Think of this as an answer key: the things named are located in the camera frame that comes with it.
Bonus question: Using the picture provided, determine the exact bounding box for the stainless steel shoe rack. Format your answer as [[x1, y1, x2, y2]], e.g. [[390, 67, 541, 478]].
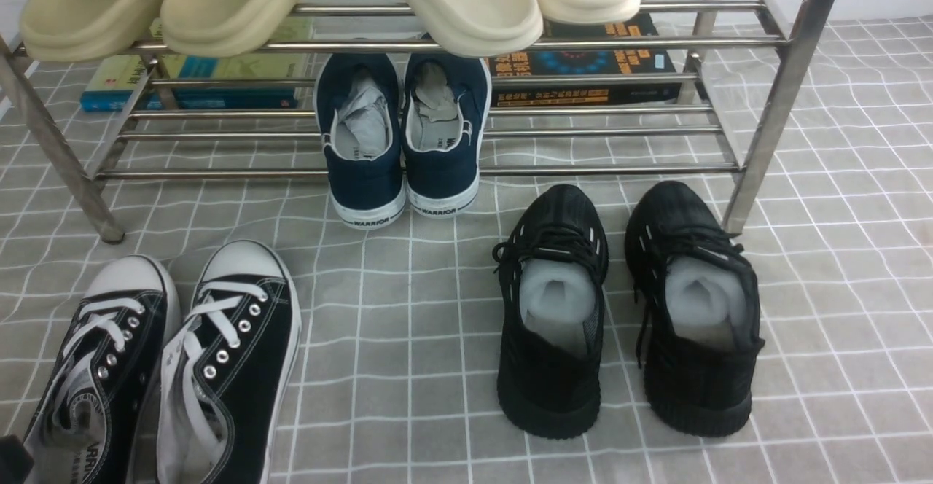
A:
[[2, 0, 835, 245]]

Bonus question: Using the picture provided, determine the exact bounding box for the black knit sneaker left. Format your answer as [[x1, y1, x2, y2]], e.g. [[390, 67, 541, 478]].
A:
[[492, 183, 609, 440]]

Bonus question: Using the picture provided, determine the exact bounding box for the black knit sneaker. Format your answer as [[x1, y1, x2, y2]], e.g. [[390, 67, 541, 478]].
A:
[[492, 183, 609, 440], [624, 181, 765, 437]]

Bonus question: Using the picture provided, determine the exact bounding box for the navy canvas shoe right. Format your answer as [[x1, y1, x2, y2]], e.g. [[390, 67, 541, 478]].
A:
[[401, 52, 492, 218]]

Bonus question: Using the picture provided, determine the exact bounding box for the navy canvas shoe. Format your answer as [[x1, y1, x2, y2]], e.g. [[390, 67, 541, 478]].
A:
[[401, 52, 492, 218], [313, 53, 407, 230]]

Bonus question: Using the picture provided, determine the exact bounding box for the navy canvas shoe left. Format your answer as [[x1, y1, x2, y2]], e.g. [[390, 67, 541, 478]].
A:
[[313, 53, 407, 230]]

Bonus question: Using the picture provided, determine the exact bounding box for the black orange book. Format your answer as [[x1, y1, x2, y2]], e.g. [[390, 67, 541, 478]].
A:
[[488, 49, 682, 108]]

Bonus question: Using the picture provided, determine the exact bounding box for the black knit sneaker right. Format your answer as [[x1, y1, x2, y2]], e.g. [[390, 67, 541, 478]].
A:
[[624, 181, 765, 437]]

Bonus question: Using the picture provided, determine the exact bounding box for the green blue book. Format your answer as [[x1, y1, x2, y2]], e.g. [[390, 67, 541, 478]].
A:
[[79, 52, 310, 112]]

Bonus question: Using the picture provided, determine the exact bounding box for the grey checkered floor cloth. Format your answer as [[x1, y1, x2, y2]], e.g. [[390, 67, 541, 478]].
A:
[[2, 17, 931, 483]]

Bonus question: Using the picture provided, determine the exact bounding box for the black white lace-up sneaker right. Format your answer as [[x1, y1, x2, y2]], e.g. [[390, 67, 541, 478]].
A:
[[155, 241, 301, 483]]

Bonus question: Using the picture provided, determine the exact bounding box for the black white lace-up sneaker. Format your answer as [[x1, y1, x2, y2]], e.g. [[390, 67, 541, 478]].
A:
[[23, 254, 181, 483], [155, 241, 301, 483]]

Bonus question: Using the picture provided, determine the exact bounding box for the beige slipper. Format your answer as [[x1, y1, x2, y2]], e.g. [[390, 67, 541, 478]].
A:
[[160, 0, 300, 58], [20, 0, 163, 63]]

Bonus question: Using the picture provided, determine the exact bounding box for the black white lace-up sneaker left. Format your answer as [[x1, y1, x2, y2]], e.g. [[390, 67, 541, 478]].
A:
[[23, 254, 181, 483]]

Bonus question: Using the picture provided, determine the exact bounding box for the beige slipper far left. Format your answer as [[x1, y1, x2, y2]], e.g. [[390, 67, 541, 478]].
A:
[[20, 0, 163, 63]]

